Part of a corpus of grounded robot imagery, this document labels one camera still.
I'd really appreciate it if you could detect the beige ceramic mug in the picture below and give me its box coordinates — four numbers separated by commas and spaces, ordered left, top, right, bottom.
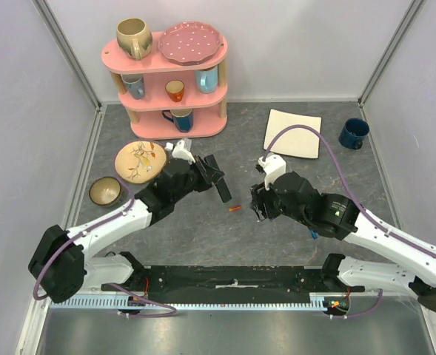
116, 18, 153, 61

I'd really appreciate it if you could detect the white slotted cable duct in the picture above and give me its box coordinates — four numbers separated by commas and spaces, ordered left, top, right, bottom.
50, 293, 343, 311

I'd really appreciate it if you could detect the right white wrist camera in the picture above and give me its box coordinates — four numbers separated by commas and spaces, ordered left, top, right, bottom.
258, 153, 286, 191

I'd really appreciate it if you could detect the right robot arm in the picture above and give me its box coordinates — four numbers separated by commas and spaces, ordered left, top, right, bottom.
251, 172, 436, 313

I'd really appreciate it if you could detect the navy blue mug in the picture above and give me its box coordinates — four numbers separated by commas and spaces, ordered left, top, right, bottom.
338, 118, 370, 150

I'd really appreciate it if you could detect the white square plate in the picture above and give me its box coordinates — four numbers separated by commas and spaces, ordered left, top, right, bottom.
264, 109, 322, 159

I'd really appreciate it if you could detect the pink polka dot plate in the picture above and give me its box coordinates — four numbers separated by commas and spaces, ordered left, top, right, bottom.
158, 21, 224, 66

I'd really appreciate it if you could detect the pink three-tier shelf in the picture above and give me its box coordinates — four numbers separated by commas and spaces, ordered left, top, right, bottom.
101, 32, 228, 140

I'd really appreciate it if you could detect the light blue mug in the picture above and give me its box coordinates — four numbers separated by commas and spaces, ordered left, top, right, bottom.
195, 66, 218, 94

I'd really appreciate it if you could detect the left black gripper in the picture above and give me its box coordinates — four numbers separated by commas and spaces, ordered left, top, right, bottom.
172, 155, 224, 202

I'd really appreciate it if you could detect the dark blue mug on shelf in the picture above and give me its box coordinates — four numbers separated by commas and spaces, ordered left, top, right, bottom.
161, 109, 194, 132

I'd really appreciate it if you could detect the beige bird-painted plate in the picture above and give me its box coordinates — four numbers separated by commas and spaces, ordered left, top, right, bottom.
114, 141, 167, 184

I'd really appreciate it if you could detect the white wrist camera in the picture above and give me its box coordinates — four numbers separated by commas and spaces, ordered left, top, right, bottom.
258, 153, 286, 191
165, 138, 195, 164

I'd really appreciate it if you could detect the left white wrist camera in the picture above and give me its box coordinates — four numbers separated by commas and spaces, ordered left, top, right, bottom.
165, 138, 195, 164

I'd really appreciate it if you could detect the black remote control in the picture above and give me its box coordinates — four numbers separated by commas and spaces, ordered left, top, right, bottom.
204, 155, 232, 203

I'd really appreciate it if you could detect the orange cup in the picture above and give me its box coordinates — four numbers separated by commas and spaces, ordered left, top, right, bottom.
165, 80, 185, 102

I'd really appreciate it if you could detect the grey blue mug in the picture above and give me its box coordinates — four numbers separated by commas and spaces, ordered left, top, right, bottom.
121, 74, 145, 100

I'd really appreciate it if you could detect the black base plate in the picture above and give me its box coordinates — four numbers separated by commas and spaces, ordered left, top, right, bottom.
121, 266, 348, 304

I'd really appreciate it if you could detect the brown ceramic bowl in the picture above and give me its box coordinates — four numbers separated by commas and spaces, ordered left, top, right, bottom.
88, 176, 123, 207

